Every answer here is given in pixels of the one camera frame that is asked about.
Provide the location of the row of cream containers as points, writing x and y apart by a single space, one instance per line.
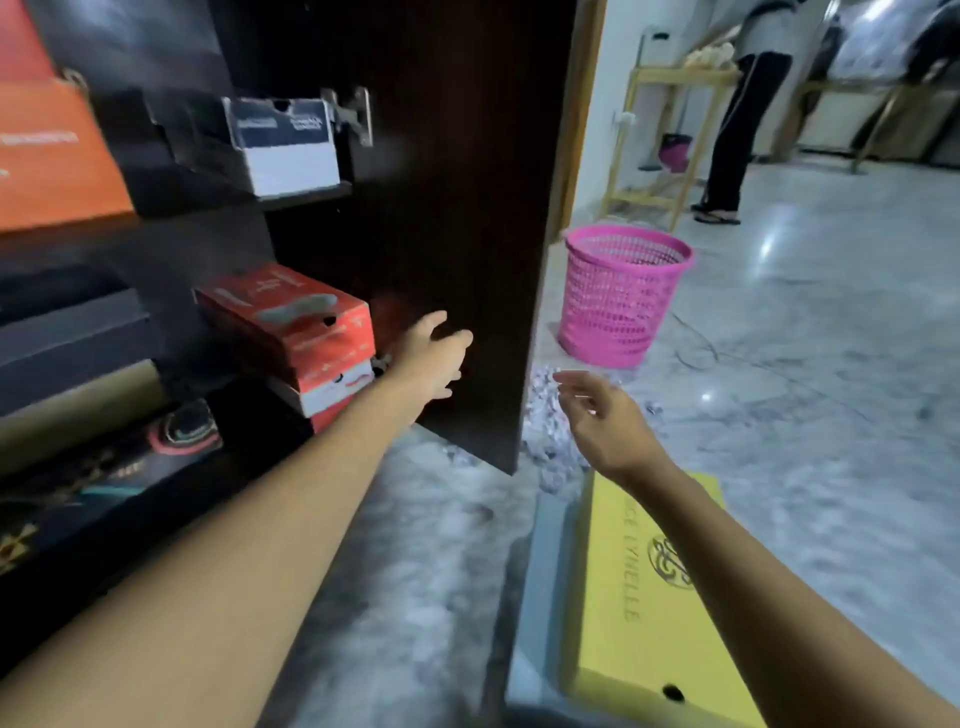
711 56

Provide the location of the tan cardboard shoe box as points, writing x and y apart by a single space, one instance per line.
75 420

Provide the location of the white wall socket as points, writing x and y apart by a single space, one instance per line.
625 118

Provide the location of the black Gowalk hyper burst box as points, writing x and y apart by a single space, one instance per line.
292 150

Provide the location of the orange-red shoe box sneaker print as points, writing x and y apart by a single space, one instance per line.
277 315

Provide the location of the person's right forearm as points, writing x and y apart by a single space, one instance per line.
787 622

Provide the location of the brown wooden room door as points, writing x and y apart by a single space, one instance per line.
577 112

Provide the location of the white Skechers Arch box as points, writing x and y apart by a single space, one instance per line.
322 394

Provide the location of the small purple bucket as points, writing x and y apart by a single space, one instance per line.
675 154

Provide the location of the light blue shoe box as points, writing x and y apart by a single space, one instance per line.
540 600

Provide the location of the silver metal cabinet hinge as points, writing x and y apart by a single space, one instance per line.
380 365
352 116

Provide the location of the yellow shoe box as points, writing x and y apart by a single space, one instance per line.
652 645

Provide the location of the person's right hand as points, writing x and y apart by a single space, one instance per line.
615 435

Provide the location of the black Onitsuka Tiger box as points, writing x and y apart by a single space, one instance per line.
75 337

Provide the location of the person's left forearm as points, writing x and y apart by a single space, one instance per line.
210 592

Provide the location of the pink plastic waste basket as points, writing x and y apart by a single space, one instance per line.
615 300

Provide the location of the person's left hand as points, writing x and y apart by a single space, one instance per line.
427 367

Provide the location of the dark wooden cabinet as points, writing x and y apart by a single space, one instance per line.
150 45

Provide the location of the light wooden rack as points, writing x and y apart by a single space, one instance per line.
862 84
675 75

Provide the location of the pile of paper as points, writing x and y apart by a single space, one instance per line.
547 435

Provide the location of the dark wooden cabinet door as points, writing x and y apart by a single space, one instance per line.
465 187

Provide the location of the orange Dr Osha box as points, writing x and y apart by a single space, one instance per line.
52 165

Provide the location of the black patterned shoe box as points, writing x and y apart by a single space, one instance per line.
112 480

